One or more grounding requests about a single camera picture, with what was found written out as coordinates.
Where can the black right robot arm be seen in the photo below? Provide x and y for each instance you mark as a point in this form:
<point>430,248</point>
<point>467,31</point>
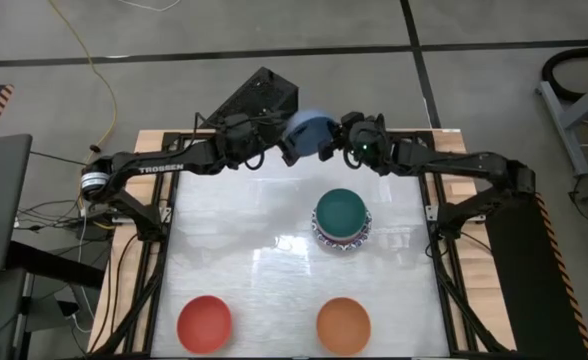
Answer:
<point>454,160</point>

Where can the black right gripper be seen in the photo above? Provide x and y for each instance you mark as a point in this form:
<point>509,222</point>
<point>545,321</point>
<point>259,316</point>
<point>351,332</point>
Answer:
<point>369,142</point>

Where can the black mount post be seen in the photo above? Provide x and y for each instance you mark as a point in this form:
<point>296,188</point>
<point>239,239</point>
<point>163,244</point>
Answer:
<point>380,117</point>

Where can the black desk base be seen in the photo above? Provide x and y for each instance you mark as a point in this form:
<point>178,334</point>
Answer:
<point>49,262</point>

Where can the wooden table board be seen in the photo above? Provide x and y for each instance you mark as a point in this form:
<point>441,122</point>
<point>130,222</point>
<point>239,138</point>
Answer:
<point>479,280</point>

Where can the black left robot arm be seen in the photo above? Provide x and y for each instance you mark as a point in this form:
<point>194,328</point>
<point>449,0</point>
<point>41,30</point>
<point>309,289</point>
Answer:
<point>161,169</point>

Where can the teal bowl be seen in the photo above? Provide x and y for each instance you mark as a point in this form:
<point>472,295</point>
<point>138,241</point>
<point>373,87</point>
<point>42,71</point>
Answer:
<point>341,212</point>

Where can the blue patterned white bowl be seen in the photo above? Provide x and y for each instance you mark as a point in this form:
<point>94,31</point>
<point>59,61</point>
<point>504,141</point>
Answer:
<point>344,247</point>

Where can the grey metal stand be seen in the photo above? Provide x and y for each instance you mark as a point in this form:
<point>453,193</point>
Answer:
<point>561,125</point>

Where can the orange bowl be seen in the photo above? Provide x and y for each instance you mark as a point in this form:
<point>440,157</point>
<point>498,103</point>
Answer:
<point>344,326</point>

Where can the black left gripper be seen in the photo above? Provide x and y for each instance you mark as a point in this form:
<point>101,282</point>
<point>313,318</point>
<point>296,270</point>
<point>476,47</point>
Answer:
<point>246,140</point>

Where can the black perforated computer tower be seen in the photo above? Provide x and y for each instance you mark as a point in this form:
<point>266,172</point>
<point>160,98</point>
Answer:
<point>264,92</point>

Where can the black table frame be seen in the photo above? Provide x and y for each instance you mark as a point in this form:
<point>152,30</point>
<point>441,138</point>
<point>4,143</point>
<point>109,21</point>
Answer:
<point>151,300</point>

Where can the red bowl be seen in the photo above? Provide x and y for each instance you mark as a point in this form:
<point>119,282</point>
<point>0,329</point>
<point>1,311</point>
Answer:
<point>204,325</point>

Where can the large hazard striped black mat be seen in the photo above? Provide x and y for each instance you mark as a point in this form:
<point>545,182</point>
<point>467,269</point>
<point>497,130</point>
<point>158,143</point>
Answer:
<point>539,280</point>

